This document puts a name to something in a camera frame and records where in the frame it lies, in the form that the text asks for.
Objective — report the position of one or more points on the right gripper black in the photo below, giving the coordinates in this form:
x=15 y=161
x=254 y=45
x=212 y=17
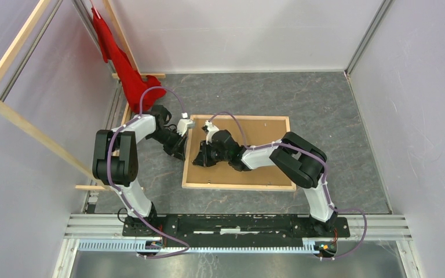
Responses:
x=203 y=158

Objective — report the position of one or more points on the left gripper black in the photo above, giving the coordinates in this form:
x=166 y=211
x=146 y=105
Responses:
x=178 y=149

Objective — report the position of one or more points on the wooden picture frame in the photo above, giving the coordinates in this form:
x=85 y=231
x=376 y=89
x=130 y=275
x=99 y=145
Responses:
x=245 y=188

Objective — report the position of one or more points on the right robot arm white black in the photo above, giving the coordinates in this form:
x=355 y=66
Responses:
x=299 y=160

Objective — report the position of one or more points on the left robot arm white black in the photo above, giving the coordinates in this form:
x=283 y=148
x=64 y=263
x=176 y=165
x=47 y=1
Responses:
x=115 y=158

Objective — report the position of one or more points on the red cloth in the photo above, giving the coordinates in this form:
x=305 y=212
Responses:
x=141 y=91

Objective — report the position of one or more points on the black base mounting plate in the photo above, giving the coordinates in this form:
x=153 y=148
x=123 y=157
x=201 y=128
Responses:
x=233 y=230

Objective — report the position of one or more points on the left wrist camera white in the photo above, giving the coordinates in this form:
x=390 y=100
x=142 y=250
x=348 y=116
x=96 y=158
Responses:
x=184 y=124

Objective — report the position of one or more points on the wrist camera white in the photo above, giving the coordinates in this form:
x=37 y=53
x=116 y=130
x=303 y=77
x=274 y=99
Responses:
x=184 y=124
x=210 y=130

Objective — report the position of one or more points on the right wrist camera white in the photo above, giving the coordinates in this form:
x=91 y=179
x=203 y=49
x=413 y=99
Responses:
x=210 y=130

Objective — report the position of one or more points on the aluminium rail base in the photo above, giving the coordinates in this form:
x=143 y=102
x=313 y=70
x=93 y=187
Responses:
x=379 y=226

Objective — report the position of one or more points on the grey slotted cable duct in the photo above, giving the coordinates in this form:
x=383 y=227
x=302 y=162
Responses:
x=146 y=246

